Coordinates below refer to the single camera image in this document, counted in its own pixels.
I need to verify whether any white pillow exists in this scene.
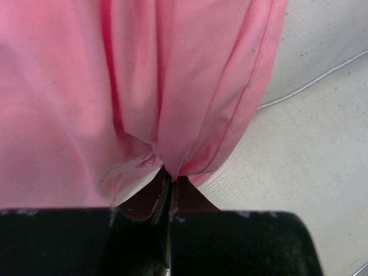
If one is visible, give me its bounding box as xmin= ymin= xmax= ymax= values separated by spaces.
xmin=259 ymin=0 xmax=367 ymax=109

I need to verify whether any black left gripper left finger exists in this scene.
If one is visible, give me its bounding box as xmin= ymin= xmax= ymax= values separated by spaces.
xmin=118 ymin=167 xmax=171 ymax=225

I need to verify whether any pink floral pillowcase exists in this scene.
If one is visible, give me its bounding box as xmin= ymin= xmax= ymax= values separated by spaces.
xmin=1 ymin=1 xmax=287 ymax=208

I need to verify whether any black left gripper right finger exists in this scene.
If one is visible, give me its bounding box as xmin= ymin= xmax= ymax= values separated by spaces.
xmin=170 ymin=177 xmax=220 ymax=214

